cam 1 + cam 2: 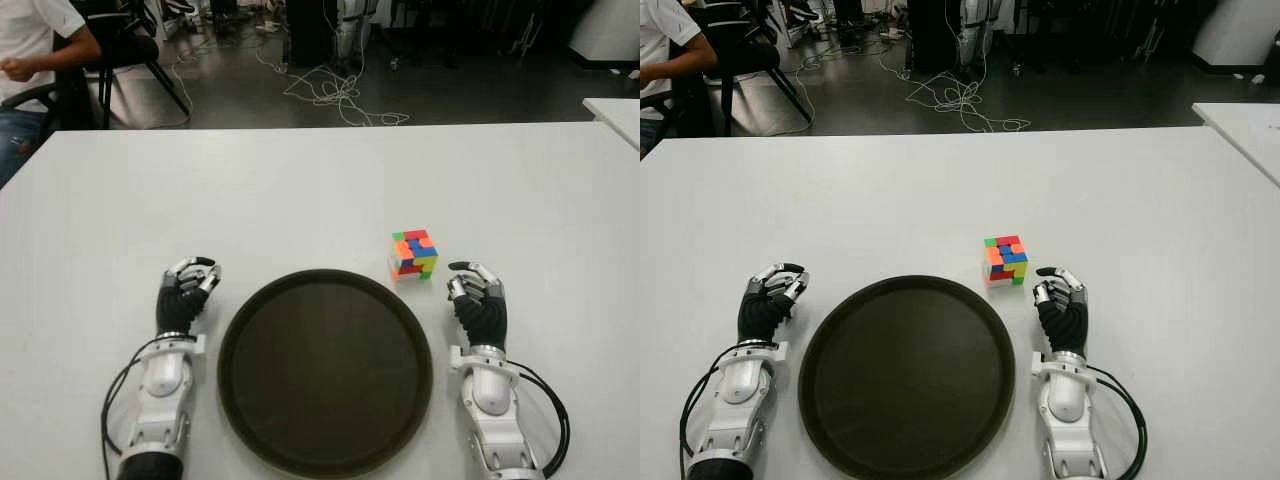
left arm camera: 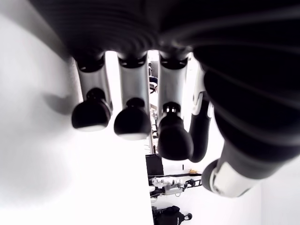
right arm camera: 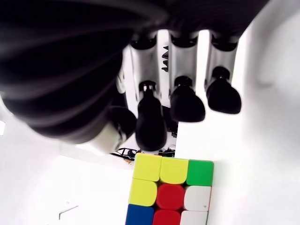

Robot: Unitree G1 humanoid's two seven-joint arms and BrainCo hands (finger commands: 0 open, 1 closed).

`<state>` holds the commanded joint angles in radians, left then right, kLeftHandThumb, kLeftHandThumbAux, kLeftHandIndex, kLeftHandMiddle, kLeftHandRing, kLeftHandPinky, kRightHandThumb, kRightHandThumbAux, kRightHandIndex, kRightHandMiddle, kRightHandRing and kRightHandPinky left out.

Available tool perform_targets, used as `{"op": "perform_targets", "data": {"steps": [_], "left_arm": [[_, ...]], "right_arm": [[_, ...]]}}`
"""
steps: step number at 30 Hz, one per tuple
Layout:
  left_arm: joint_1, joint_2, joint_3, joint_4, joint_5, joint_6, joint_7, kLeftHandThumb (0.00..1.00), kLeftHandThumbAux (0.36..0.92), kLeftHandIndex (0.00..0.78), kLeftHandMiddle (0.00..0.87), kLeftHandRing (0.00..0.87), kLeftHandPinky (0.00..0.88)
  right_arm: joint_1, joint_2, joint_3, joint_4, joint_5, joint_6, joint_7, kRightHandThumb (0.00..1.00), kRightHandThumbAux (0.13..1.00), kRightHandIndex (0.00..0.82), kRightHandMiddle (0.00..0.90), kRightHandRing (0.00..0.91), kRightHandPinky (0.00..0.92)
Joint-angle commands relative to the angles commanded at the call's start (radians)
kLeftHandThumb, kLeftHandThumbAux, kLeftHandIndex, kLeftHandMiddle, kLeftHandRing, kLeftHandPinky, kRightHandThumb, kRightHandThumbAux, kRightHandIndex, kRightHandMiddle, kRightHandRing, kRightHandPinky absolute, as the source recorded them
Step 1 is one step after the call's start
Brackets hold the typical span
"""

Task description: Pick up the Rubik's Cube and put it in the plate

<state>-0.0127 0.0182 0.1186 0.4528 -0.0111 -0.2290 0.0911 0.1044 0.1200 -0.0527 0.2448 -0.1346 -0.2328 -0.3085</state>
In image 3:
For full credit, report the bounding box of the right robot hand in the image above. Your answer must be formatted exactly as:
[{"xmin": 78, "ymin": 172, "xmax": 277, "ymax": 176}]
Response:
[{"xmin": 0, "ymin": 0, "xmax": 269, "ymax": 155}]

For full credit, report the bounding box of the multicoloured Rubik's cube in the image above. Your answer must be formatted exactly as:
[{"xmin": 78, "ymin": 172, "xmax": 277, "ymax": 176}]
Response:
[{"xmin": 125, "ymin": 152, "xmax": 214, "ymax": 225}]

